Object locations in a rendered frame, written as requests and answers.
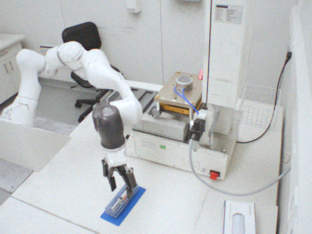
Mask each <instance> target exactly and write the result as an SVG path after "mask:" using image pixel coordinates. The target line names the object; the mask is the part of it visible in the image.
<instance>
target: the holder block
mask: <svg viewBox="0 0 312 234"><path fill-rule="evenodd" d="M130 89H131V91H132V92H133V94H134V96H135V97H136V98H137V100H138V101H139V102H140V104H141V106H142V113H143V112H145V111H146V109H147V108H148V107H149V106H150V105H151V103H152V102H153V101H154V97H155V96H156V94H157V93H158V91H155V90H149V89H144V88H140V87H130ZM118 100H122V97H119V98H118V99H117V100H116V101H118Z"/></svg>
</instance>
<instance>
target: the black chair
mask: <svg viewBox="0 0 312 234"><path fill-rule="evenodd" d="M61 37H62V40H63V42H64V43H67V42H78V43H79V44H80V45H82V47H83V48H84V50H86V51H90V50H93V49H98V50H99V49H100V47H101V39H100V35H99V32H98V29H97V25H96V24H95V23H93V22H84V23H81V24H78V25H74V26H71V27H67V28H65V29H64V30H63V32H62V36H61ZM110 66H111V68H112V69H114V70H115V71H117V72H119V73H120V71H119V69H117V68H115V67H114V66H113V65H111V64H110ZM71 78H72V79H73V80H74V81H76V82H77V83H78V84H77V85H80V86H82V87H83V88H85V89H88V88H91V87H94V86H92V85H90V83H89V81H88V80H83V79H81V78H80V77H79V76H78V75H77V74H75V73H74V72H73V71H71ZM77 85H75V86H70V88H71V89H72V88H75V87H76V86H77ZM99 93H100V90H99V88H98V87H96V95H98V94H99ZM76 102H77V103H76V104H75V107H77V108H81V103H84V104H89V105H91V106H90V107H89V108H88V109H87V110H86V111H85V112H84V113H82V114H81V115H80V116H79V119H78V122H79V123H81V122H82V121H83V120H84V119H85V116H86V115H88V114H90V113H91V112H92V111H93V110H94V108H93V106H94V105H95V103H96V99H94V100H83V99H77V100H76Z"/></svg>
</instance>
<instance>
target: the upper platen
mask: <svg viewBox="0 0 312 234"><path fill-rule="evenodd" d="M203 103H204V102H203V101H202V96H201V98H200V100H199V102H198V103H197V105H196V107H195V109H196V110H197V111H199V110H200V108H201V107H202V105H203ZM160 109H161V110H162V112H165V113H170V114H175V115H180V116H185V117H188V118H189V108H183V107H180V106H175V105H169V104H164V103H160Z"/></svg>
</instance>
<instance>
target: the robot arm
mask: <svg viewBox="0 0 312 234"><path fill-rule="evenodd" d="M16 62H17V65H18V66H19V69H20V72H21V85H20V87H19V92H18V96H17V97H16V98H15V100H14V102H13V104H11V105H10V106H8V107H7V108H5V109H3V112H2V116H0V119H1V120H5V121H10V122H13V123H16V124H20V125H24V126H29V127H34V128H35V119H36V108H37V105H38V99H39V96H40V93H41V89H42V87H41V85H40V83H39V82H38V78H37V77H38V76H40V77H42V78H45V79H46V78H47V79H53V77H55V76H56V75H57V73H58V69H59V68H61V67H65V66H68V67H69V68H70V69H71V70H72V71H73V72H74V73H75V74H77V75H78V76H79V77H80V78H81V79H83V80H88V81H89V83H90V85H92V86H95V87H98V88H101V89H111V90H115V91H118V92H120V94H121V97H122V100H118V101H113V102H109V103H104V104H99V105H96V106H95V107H94V110H93V111H92V119H93V123H94V129H95V130H96V132H98V133H99V135H100V137H101V142H100V145H101V150H102V153H103V155H104V158H103V159H102V160H101V163H102V165H103V175H104V177H106V178H107V179H108V181H109V184H110V189H111V191H112V192H113V191H114V190H115V189H116V188H117V186H116V180H115V177H114V176H113V174H114V171H116V172H118V173H119V175H120V176H121V177H122V179H123V180H124V182H125V184H126V185H127V187H126V193H127V197H128V199H130V198H131V197H132V196H133V189H134V188H135V187H136V186H137V183H136V180H135V177H134V173H133V168H132V167H130V168H128V167H127V166H126V156H125V155H126V145H125V138H124V135H123V133H124V127H123V126H126V125H135V124H137V123H138V122H140V121H141V119H142V117H143V113H142V106H141V104H140V102H139V101H138V100H137V98H136V97H135V96H134V94H133V92H132V91H131V89H130V88H129V86H128V84H127V83H126V81H125V79H124V77H123V76H122V75H121V73H119V72H117V71H115V70H114V69H112V68H111V66H110V64H109V61H108V58H107V56H106V55H105V54H104V53H103V51H102V50H98V49H93V50H90V51H86V50H84V48H83V47H82V45H80V44H79V43H78V42H67V43H64V44H61V45H58V46H56V47H53V48H51V49H49V50H48V52H47V54H46V56H44V55H40V54H39V53H36V52H35V51H33V50H28V49H22V50H21V51H20V52H19V53H18V54H17V56H16ZM109 167H110V169H109Z"/></svg>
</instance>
